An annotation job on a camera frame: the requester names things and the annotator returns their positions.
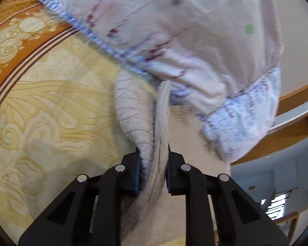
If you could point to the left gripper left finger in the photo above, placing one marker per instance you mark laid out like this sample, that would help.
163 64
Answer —
88 211

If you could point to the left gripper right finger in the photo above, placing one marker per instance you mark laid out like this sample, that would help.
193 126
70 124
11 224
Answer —
218 210

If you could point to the beige cable-knit sweater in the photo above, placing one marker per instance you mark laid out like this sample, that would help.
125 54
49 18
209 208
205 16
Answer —
154 217

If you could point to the pink floral pillow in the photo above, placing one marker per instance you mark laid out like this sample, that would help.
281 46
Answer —
211 50
236 127

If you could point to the yellow patterned bedspread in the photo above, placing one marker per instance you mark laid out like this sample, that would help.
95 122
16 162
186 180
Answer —
57 116

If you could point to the wooden headboard frame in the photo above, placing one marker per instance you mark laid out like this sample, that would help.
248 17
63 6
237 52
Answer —
291 126

